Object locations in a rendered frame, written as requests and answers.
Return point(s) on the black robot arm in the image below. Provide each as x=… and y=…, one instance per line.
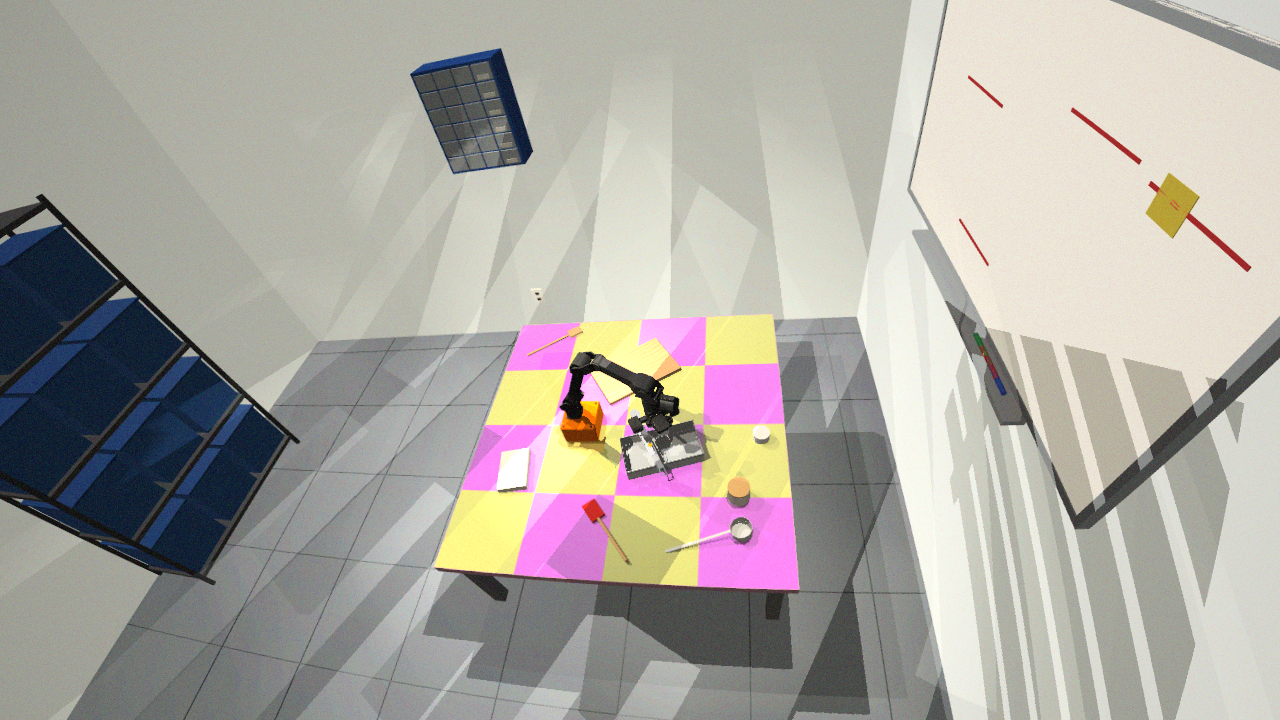
x=641, y=384

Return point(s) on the silver saucepan with long handle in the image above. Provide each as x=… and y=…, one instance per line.
x=740, y=528

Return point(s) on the grey metal roasting tin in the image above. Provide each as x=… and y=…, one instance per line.
x=677, y=447

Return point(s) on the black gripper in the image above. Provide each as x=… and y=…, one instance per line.
x=635, y=423

